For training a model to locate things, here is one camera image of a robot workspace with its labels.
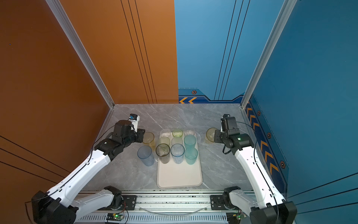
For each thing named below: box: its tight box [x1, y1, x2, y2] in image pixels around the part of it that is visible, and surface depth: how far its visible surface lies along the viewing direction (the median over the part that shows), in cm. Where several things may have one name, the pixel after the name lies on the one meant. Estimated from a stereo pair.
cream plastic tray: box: [156, 133, 203, 189], surface depth 85 cm
